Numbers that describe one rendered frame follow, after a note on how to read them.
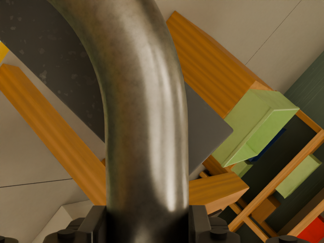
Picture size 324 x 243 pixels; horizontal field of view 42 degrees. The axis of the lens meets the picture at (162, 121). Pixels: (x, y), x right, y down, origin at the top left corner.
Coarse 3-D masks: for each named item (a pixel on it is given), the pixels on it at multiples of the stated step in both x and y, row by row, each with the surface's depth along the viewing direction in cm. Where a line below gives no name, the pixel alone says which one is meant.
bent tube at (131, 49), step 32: (64, 0) 14; (96, 0) 14; (128, 0) 14; (96, 32) 14; (128, 32) 14; (160, 32) 14; (96, 64) 14; (128, 64) 14; (160, 64) 14; (128, 96) 14; (160, 96) 14; (128, 128) 14; (160, 128) 14; (128, 160) 14; (160, 160) 14; (128, 192) 14; (160, 192) 14; (128, 224) 14; (160, 224) 14
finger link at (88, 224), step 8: (96, 208) 16; (104, 208) 16; (88, 216) 15; (96, 216) 15; (104, 216) 15; (88, 224) 14; (96, 224) 14; (104, 224) 14; (88, 232) 13; (96, 232) 13; (104, 232) 14; (88, 240) 13; (96, 240) 13; (104, 240) 14
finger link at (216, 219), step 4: (212, 220) 15; (216, 220) 15; (220, 220) 15; (224, 220) 15; (212, 224) 15; (216, 224) 15; (220, 224) 15; (224, 224) 15; (212, 228) 14; (216, 228) 14; (220, 228) 14; (224, 228) 14; (228, 228) 14
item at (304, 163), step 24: (312, 144) 519; (240, 168) 566; (288, 168) 529; (312, 168) 526; (264, 192) 540; (288, 192) 537; (240, 216) 552; (264, 216) 550; (312, 216) 515; (264, 240) 541; (312, 240) 523
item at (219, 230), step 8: (208, 232) 12; (216, 232) 12; (224, 232) 12; (232, 232) 12; (200, 240) 12; (208, 240) 12; (216, 240) 12; (224, 240) 12; (232, 240) 12; (240, 240) 12
